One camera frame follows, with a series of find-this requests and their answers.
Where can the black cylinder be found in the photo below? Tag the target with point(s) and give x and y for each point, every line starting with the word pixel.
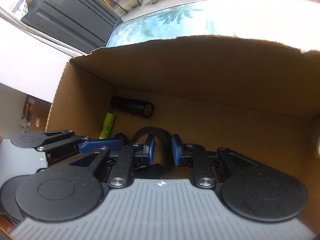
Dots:
pixel 132 106

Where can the black electrical tape roll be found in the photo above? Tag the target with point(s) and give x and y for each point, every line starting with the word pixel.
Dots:
pixel 163 159

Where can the cardboard box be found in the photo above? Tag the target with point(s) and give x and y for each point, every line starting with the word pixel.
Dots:
pixel 259 98

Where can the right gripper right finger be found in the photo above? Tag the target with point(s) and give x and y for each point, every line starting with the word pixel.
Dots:
pixel 195 157

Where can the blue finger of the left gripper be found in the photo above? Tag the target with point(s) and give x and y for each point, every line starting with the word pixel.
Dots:
pixel 89 145

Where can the green tube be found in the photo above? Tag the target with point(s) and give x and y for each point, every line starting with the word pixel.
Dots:
pixel 107 126

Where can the dark grey cabinet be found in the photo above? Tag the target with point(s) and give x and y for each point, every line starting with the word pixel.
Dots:
pixel 82 24

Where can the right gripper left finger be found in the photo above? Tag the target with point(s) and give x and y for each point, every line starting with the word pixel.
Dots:
pixel 128 159

